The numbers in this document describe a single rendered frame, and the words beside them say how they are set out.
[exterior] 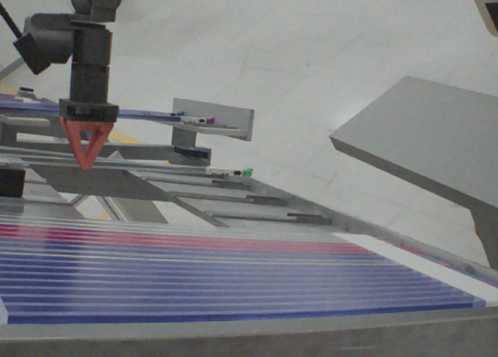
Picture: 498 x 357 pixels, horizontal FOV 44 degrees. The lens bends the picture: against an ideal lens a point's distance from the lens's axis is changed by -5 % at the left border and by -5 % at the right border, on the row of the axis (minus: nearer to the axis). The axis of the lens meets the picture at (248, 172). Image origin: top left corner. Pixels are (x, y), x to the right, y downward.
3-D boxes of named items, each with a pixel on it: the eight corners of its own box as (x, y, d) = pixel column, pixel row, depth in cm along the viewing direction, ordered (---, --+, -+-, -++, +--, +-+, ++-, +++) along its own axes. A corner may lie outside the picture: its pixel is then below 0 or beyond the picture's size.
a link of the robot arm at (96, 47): (119, 25, 88) (105, 25, 93) (73, 21, 84) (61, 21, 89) (115, 72, 89) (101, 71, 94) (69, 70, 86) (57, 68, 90)
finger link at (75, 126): (68, 172, 88) (71, 107, 87) (55, 163, 94) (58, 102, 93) (112, 172, 92) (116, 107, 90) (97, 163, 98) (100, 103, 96)
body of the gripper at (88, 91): (76, 117, 85) (79, 64, 84) (56, 109, 94) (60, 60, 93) (119, 119, 89) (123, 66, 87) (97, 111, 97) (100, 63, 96)
